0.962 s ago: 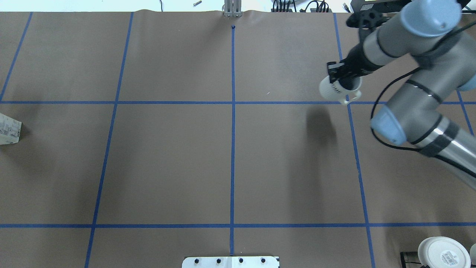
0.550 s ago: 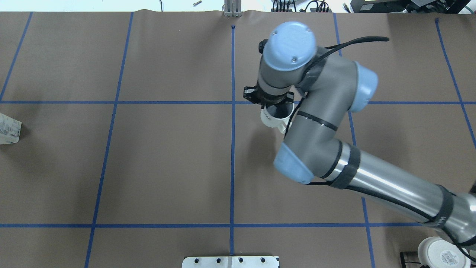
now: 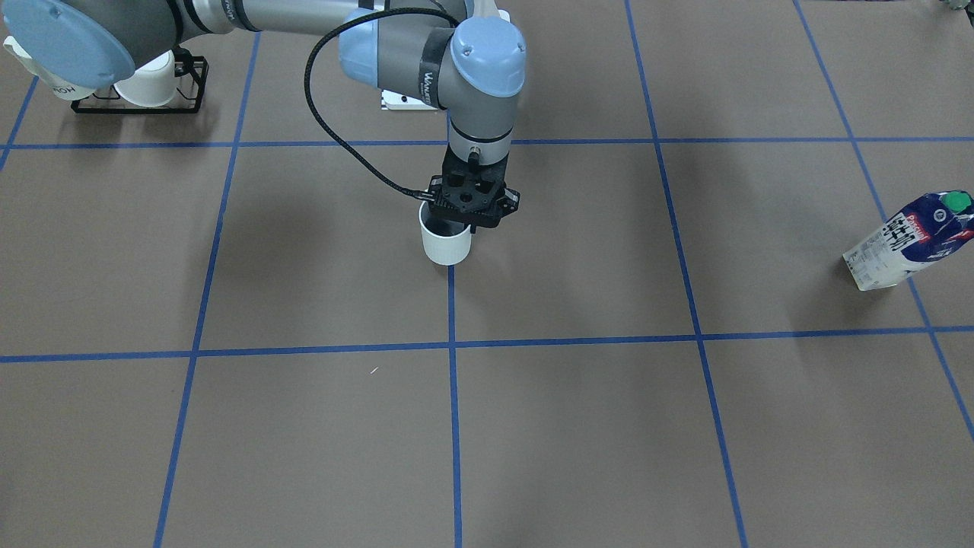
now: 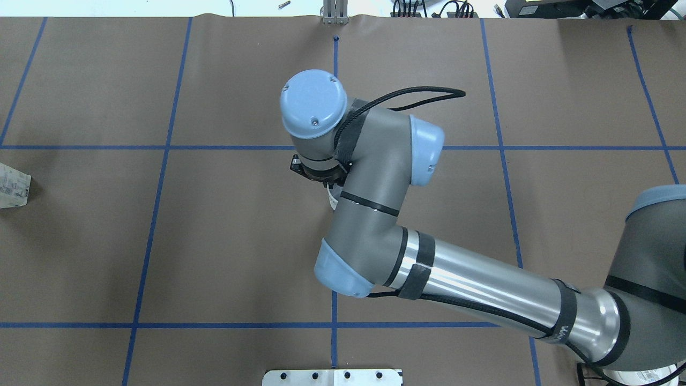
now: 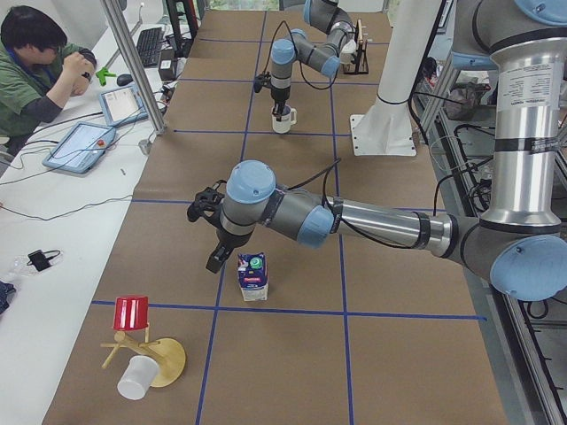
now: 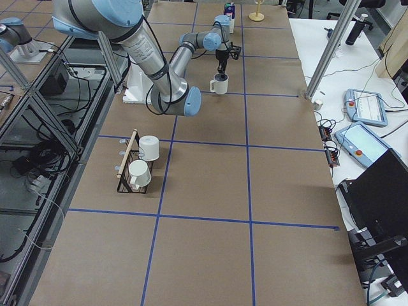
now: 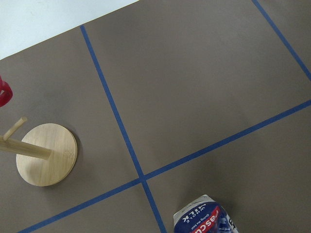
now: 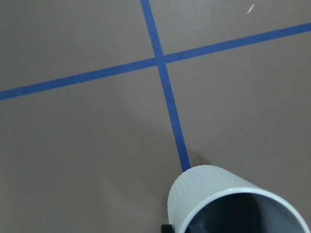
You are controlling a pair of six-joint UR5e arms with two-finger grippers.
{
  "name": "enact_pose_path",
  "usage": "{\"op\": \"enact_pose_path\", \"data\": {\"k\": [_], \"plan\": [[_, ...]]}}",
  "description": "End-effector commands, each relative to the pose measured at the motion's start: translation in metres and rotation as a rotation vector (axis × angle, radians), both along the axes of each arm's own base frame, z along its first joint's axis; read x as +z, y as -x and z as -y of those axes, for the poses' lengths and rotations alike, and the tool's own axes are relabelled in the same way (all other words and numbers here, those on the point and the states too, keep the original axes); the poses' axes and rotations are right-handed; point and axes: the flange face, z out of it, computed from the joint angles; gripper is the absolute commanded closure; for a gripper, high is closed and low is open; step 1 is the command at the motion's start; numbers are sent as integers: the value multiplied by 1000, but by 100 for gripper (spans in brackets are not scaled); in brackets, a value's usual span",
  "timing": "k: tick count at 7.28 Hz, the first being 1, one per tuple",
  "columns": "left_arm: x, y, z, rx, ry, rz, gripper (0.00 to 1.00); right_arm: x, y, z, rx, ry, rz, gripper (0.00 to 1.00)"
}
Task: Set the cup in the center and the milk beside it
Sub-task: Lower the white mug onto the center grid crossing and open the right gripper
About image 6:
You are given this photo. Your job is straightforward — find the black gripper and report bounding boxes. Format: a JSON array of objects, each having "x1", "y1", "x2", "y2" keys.
[{"x1": 215, "y1": 50, "x2": 229, "y2": 78}]

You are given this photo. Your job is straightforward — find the white mug with handle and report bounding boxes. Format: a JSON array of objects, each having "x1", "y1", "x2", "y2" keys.
[{"x1": 209, "y1": 73, "x2": 229, "y2": 95}]

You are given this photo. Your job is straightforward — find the blue white milk carton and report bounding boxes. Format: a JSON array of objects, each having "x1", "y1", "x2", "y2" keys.
[{"x1": 223, "y1": 2, "x2": 235, "y2": 34}]

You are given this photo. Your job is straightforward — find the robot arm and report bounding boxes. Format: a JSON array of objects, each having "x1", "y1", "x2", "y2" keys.
[{"x1": 52, "y1": 1, "x2": 233, "y2": 117}]

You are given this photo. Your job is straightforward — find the small metal cup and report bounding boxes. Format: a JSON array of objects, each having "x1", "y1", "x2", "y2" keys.
[{"x1": 313, "y1": 99, "x2": 323, "y2": 111}]

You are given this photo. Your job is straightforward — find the wooden mug tree stand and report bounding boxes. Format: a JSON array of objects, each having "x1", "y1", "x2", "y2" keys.
[{"x1": 249, "y1": 0, "x2": 265, "y2": 22}]

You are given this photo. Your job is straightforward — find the white mug rack far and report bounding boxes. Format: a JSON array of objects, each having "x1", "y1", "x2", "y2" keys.
[{"x1": 139, "y1": 135, "x2": 159, "y2": 161}]

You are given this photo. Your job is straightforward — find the white mug rack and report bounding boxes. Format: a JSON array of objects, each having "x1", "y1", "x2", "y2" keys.
[
  {"x1": 139, "y1": 135, "x2": 159, "y2": 161},
  {"x1": 128, "y1": 160, "x2": 152, "y2": 189}
]

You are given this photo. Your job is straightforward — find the white mug rack near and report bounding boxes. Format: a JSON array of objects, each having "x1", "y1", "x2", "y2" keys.
[{"x1": 128, "y1": 160, "x2": 152, "y2": 189}]

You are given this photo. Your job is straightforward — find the black power strip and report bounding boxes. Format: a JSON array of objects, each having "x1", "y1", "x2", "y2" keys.
[{"x1": 318, "y1": 126, "x2": 340, "y2": 168}]

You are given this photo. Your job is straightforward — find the black bottle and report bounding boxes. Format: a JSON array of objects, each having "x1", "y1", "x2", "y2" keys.
[{"x1": 345, "y1": 13, "x2": 368, "y2": 45}]

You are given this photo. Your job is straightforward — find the teach pendant far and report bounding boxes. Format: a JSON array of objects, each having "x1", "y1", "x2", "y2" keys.
[{"x1": 344, "y1": 89, "x2": 388, "y2": 127}]

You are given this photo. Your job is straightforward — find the teach pendant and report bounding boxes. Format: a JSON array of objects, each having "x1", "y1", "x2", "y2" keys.
[
  {"x1": 344, "y1": 89, "x2": 388, "y2": 127},
  {"x1": 335, "y1": 122, "x2": 391, "y2": 168}
]

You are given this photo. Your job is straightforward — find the teach pendant near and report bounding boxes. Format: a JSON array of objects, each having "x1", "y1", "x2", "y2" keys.
[{"x1": 335, "y1": 122, "x2": 391, "y2": 168}]

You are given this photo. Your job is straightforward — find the black monitor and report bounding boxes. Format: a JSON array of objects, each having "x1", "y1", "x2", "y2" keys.
[{"x1": 339, "y1": 149, "x2": 407, "y2": 287}]

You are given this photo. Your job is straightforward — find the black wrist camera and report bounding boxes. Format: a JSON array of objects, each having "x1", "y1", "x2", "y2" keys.
[{"x1": 228, "y1": 41, "x2": 242, "y2": 60}]

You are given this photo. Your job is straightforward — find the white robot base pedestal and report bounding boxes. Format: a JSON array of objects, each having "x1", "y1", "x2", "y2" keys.
[{"x1": 122, "y1": 61, "x2": 153, "y2": 104}]

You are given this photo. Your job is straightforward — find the black wire mug rack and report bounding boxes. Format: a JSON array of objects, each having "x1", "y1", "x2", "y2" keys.
[{"x1": 116, "y1": 129, "x2": 159, "y2": 194}]

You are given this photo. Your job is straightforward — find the aluminium frame post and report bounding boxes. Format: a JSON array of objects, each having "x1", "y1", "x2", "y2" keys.
[{"x1": 305, "y1": 0, "x2": 361, "y2": 100}]

